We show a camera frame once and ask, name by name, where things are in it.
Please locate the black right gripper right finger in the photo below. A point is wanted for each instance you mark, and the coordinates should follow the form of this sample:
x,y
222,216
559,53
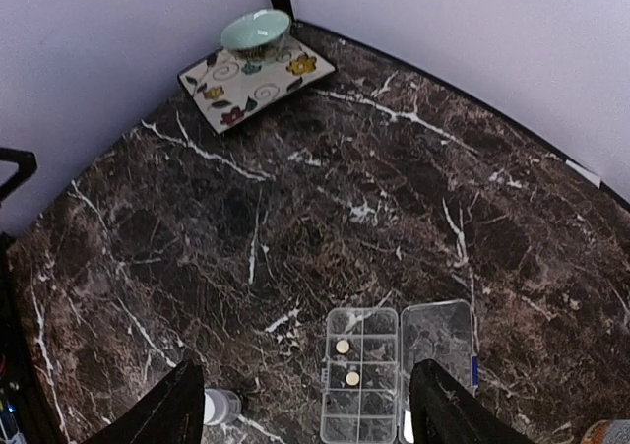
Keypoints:
x,y
443,411

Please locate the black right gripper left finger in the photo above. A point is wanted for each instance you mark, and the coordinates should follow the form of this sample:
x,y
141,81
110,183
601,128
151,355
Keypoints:
x,y
171,412

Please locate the clear plastic pill organizer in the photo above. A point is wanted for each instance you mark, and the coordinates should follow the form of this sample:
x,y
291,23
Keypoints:
x,y
384,347

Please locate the orange pill bottle grey cap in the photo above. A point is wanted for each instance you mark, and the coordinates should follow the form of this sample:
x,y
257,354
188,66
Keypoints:
x,y
608,432

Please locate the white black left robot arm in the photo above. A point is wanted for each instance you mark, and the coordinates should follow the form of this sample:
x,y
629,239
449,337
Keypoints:
x,y
26,166

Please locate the small white pill bottle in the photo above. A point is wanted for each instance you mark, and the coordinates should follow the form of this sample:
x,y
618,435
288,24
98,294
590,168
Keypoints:
x,y
221,407

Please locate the white round pill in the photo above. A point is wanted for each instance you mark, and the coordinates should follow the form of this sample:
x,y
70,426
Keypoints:
x,y
353,378
342,346

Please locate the floral patterned cloth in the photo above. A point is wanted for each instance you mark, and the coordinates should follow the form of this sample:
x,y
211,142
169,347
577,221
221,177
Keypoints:
x,y
228,90

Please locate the pale green ceramic bowl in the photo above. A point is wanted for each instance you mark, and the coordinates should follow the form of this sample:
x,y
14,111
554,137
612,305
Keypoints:
x,y
258,36

